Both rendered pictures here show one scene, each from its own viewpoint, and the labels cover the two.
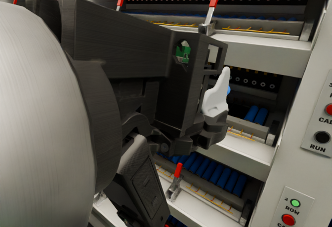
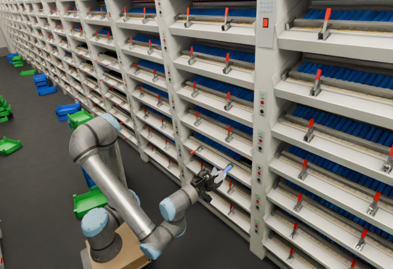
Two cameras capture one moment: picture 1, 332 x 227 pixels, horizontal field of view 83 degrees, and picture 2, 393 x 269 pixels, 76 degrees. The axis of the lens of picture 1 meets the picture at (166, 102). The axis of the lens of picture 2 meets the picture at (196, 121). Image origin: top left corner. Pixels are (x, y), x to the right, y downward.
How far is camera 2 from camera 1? 1.15 m
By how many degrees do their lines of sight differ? 23
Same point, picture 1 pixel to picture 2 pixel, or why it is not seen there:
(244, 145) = (246, 178)
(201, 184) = (241, 189)
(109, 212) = not seen: hidden behind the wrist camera
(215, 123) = (216, 185)
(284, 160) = (253, 185)
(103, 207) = not seen: hidden behind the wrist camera
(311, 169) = (259, 188)
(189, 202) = (236, 195)
